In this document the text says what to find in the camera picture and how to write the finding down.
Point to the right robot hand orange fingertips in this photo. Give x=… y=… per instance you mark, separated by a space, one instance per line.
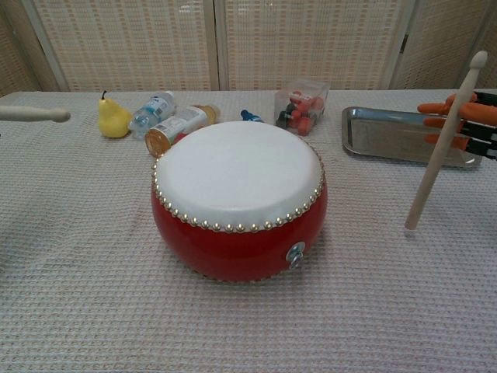
x=481 y=128

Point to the wooden drumstick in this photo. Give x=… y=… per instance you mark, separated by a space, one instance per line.
x=31 y=113
x=438 y=155

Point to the red drum white skin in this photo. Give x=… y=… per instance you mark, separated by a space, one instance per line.
x=237 y=175

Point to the grey textured tablecloth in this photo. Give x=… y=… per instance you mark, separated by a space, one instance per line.
x=77 y=311

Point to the steel rectangular tray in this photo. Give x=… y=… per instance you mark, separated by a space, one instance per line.
x=384 y=136

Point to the clear box red black parts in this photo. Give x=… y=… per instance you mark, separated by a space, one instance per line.
x=299 y=109

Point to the small blue spray bottle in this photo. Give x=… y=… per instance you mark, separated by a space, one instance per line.
x=248 y=116

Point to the orange juice bottle white label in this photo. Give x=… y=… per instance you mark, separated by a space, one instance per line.
x=171 y=126

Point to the clear water bottle blue label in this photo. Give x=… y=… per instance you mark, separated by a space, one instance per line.
x=149 y=110

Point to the woven bamboo folding screen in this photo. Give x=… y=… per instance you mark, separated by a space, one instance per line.
x=136 y=39

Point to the yellow pear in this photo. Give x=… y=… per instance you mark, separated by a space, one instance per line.
x=112 y=120

